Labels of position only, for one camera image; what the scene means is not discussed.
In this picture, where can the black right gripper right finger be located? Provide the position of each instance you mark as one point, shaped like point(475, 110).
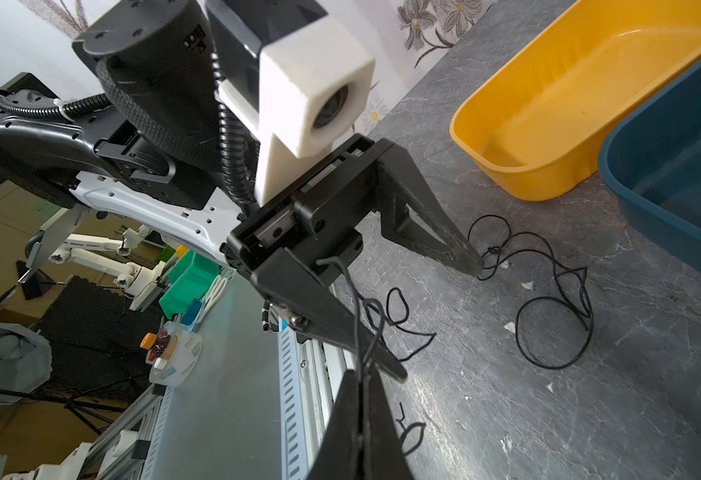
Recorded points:
point(381, 455)

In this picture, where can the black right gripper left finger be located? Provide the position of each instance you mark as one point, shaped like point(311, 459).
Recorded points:
point(339, 455)

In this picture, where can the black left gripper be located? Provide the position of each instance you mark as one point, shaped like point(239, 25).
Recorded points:
point(316, 218)

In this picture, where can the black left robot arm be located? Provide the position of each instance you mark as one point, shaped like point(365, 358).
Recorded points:
point(227, 125)

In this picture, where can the green plastic box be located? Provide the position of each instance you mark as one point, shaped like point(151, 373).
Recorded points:
point(189, 279)

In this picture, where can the left yellow plastic bin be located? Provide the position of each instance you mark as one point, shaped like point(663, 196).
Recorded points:
point(535, 127)

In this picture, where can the teal plastic bin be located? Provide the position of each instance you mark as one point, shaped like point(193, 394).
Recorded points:
point(651, 161)

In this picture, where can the white perforated cable duct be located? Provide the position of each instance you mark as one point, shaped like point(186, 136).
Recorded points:
point(294, 449)

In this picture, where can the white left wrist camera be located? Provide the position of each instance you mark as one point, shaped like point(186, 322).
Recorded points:
point(294, 76)

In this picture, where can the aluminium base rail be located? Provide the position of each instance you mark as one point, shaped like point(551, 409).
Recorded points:
point(255, 407)

